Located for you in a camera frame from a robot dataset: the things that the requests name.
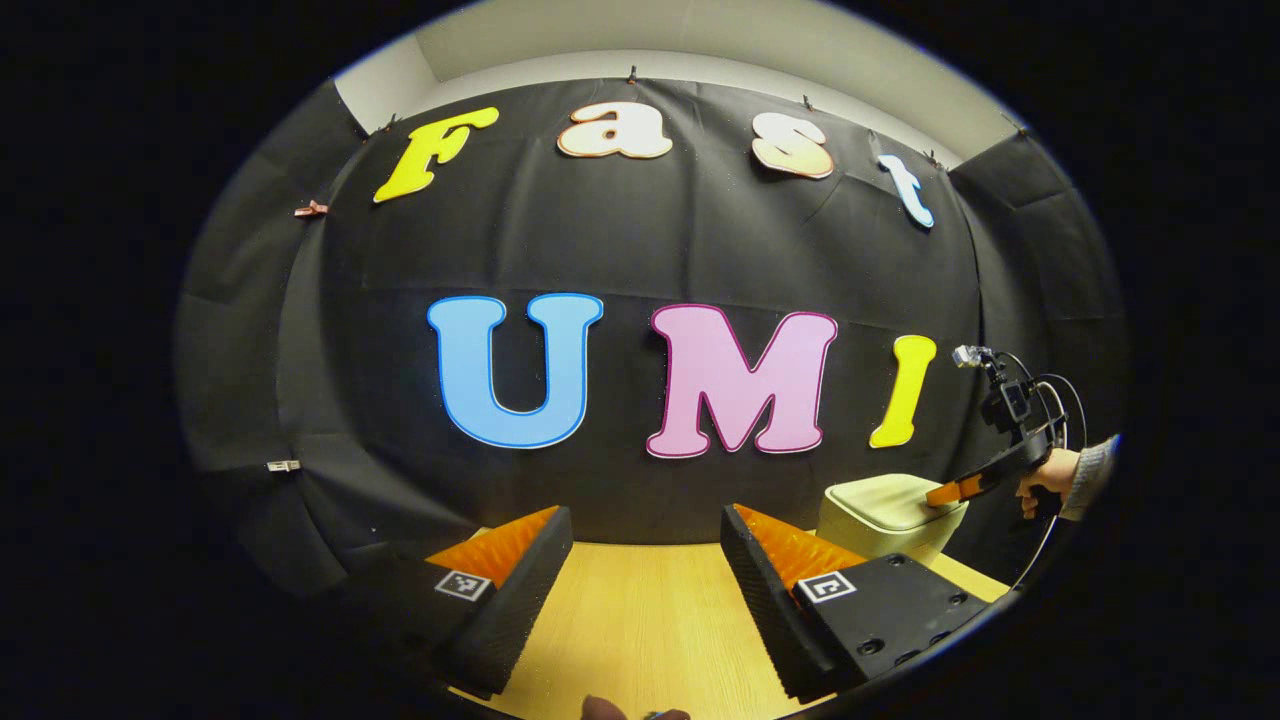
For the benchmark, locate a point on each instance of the black backdrop cloth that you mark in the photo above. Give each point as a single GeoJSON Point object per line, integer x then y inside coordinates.
{"type": "Point", "coordinates": [650, 240]}

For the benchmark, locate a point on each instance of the pale green desktop garbage bin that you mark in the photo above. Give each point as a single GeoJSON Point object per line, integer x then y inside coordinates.
{"type": "Point", "coordinates": [880, 512]}

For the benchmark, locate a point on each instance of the wooden desktop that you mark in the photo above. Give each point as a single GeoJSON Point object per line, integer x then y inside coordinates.
{"type": "Point", "coordinates": [650, 620]}

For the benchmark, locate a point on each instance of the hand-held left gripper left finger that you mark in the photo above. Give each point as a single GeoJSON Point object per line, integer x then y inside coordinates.
{"type": "Point", "coordinates": [505, 620]}

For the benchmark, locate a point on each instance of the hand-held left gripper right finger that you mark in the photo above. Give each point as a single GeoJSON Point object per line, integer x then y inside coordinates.
{"type": "Point", "coordinates": [770, 610]}

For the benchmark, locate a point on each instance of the white cloth clip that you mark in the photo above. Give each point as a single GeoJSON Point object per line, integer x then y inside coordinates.
{"type": "Point", "coordinates": [283, 465]}

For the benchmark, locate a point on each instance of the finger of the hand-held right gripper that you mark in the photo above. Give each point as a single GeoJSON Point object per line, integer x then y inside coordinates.
{"type": "Point", "coordinates": [955, 489]}

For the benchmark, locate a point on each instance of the red cloth clip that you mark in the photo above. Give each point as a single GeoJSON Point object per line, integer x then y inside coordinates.
{"type": "Point", "coordinates": [310, 209]}

